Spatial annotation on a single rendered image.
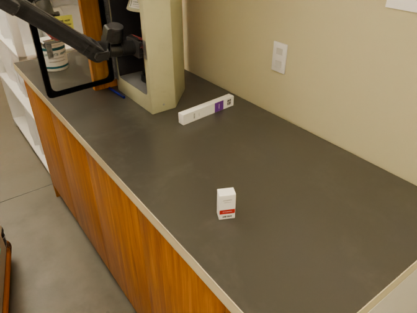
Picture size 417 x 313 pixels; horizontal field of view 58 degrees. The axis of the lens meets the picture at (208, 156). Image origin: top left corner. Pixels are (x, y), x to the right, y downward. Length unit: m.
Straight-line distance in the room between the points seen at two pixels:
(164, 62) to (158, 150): 0.38
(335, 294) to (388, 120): 0.62
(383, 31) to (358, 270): 0.68
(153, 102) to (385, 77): 0.83
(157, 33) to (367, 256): 1.01
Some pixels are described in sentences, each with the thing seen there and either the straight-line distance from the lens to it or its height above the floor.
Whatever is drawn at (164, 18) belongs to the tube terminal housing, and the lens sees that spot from 1.46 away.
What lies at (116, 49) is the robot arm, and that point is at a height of 1.19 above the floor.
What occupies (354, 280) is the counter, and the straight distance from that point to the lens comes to 0.94.
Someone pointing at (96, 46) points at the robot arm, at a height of 1.22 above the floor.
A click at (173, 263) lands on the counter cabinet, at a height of 0.77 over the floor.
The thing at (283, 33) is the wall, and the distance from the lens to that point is 1.49.
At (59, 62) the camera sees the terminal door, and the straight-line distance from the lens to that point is 1.65.
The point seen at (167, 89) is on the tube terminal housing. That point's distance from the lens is 1.54.
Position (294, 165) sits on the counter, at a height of 0.94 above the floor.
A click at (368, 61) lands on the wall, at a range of 1.29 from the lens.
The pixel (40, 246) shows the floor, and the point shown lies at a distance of 2.45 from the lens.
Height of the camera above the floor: 1.62
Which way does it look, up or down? 33 degrees down
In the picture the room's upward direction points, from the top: straight up
